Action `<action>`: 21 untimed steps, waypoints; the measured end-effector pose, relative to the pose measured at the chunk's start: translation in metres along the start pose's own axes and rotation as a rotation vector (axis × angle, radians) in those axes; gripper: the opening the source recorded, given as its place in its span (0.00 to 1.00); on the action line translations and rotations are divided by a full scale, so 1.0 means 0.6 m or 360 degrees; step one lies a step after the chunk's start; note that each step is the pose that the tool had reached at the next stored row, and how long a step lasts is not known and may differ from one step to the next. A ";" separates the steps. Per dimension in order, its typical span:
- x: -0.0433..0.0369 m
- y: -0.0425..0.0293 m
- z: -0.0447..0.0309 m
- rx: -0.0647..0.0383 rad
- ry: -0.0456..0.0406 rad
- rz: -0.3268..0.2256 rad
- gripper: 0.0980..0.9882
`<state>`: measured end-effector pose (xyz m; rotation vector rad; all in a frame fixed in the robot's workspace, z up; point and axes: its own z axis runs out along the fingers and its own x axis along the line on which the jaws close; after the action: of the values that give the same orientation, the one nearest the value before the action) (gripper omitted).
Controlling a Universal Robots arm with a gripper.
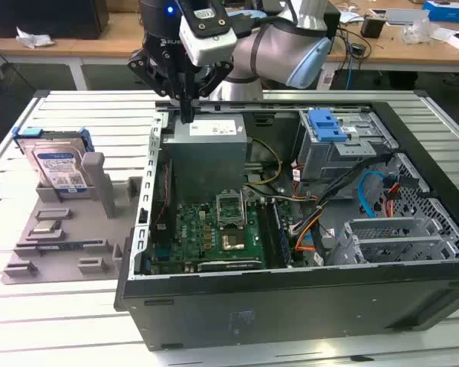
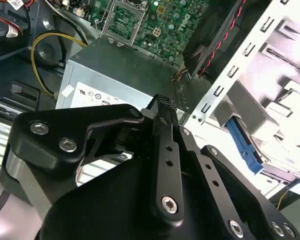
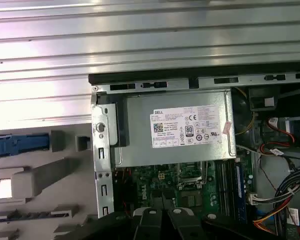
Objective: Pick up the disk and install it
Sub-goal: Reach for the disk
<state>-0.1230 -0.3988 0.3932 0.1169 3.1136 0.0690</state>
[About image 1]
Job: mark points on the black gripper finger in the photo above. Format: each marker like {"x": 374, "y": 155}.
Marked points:
{"x": 145, "y": 70}
{"x": 214, "y": 78}

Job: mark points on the hard disk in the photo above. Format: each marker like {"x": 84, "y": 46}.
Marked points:
{"x": 57, "y": 164}

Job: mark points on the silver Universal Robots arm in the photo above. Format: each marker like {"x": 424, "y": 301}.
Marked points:
{"x": 275, "y": 49}

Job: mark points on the wooden desk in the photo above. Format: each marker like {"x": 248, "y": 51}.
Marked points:
{"x": 99, "y": 38}

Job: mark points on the grey power supply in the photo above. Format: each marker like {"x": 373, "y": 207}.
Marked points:
{"x": 202, "y": 164}

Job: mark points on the large black box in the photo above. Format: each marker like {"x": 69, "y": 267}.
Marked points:
{"x": 42, "y": 19}

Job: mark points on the crumpled white paper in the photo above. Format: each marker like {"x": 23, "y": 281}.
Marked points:
{"x": 32, "y": 40}

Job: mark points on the blue plastic drive carrier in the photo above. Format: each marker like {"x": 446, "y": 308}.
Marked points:
{"x": 325, "y": 130}

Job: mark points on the thin locking lever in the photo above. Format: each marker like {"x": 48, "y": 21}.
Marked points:
{"x": 246, "y": 208}

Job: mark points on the metal drive cage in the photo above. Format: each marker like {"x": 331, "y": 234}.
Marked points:
{"x": 321, "y": 160}

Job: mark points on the green motherboard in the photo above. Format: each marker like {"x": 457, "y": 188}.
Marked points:
{"x": 191, "y": 237}

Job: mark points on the black RAM slot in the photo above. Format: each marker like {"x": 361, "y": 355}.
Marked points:
{"x": 275, "y": 233}
{"x": 265, "y": 233}

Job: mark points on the CPU socket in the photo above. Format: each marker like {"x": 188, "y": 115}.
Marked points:
{"x": 233, "y": 242}

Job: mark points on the dark square container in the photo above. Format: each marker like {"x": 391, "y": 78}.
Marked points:
{"x": 373, "y": 27}

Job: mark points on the grey parts rack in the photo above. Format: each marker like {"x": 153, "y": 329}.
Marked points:
{"x": 80, "y": 229}

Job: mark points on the blue RAM slot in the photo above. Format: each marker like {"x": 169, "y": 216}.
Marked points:
{"x": 284, "y": 237}

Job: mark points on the silver CPU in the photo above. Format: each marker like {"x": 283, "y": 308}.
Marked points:
{"x": 46, "y": 226}

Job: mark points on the black graphics card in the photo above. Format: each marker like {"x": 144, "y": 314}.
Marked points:
{"x": 229, "y": 265}

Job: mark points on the dark blue RAM stick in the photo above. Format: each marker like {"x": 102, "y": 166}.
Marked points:
{"x": 53, "y": 246}

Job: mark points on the grey flat box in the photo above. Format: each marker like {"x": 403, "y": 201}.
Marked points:
{"x": 407, "y": 16}

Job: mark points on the clear plastic bag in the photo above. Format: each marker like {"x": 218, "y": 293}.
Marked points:
{"x": 418, "y": 30}

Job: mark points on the blue cardboard box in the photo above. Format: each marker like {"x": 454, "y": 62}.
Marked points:
{"x": 449, "y": 13}

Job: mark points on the white open box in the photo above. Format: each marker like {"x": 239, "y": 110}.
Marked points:
{"x": 457, "y": 43}

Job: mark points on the black PC case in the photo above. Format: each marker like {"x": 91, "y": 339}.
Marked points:
{"x": 290, "y": 313}

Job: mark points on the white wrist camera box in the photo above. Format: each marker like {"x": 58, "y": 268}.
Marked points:
{"x": 210, "y": 46}

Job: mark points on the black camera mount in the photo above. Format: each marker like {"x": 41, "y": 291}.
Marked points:
{"x": 206, "y": 26}

